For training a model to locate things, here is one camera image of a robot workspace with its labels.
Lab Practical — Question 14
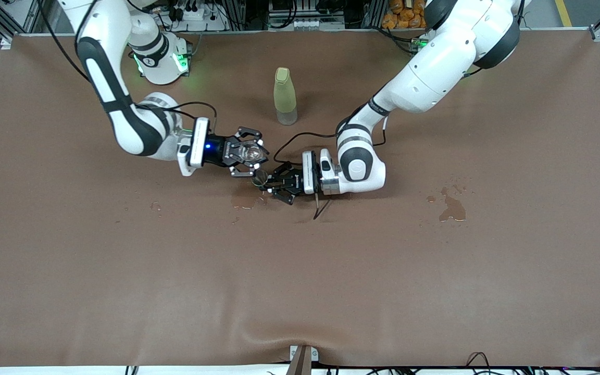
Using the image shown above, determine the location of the black cable loop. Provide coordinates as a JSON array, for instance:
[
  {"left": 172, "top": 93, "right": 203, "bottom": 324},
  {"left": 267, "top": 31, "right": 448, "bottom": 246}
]
[{"left": 466, "top": 352, "right": 492, "bottom": 375}]

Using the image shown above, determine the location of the yellow-green plastic bottle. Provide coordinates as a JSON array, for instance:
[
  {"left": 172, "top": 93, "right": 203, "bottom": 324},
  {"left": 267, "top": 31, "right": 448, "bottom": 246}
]
[{"left": 273, "top": 67, "right": 298, "bottom": 126}]

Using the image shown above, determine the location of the white socket strip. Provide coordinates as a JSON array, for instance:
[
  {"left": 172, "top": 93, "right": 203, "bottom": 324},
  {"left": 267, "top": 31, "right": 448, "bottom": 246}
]
[{"left": 294, "top": 17, "right": 344, "bottom": 30}]

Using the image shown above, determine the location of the brown table mat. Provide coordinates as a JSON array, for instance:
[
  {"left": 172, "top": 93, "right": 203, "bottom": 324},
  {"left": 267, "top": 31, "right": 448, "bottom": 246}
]
[{"left": 0, "top": 29, "right": 600, "bottom": 368}]

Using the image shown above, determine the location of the table edge clamp bracket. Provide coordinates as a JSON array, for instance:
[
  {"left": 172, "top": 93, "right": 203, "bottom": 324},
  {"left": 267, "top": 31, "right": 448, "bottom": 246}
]
[{"left": 287, "top": 345, "right": 319, "bottom": 375}]

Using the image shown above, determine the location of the orange packaged snacks pile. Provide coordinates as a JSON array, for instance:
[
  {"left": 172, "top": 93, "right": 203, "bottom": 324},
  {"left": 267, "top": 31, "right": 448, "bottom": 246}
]
[{"left": 382, "top": 0, "right": 428, "bottom": 29}]

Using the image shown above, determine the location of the white power strip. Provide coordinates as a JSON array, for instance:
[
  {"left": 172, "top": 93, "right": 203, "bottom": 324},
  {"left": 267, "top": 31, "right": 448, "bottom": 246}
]
[{"left": 167, "top": 4, "right": 226, "bottom": 32}]

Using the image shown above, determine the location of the spilled brown liquid puddle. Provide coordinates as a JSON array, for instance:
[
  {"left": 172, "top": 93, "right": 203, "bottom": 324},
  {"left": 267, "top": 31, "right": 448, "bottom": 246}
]
[
  {"left": 231, "top": 190, "right": 269, "bottom": 210},
  {"left": 426, "top": 185, "right": 468, "bottom": 223}
]

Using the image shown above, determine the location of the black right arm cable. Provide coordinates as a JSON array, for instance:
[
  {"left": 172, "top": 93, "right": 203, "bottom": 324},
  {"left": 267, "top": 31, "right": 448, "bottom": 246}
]
[{"left": 37, "top": 0, "right": 218, "bottom": 137}]

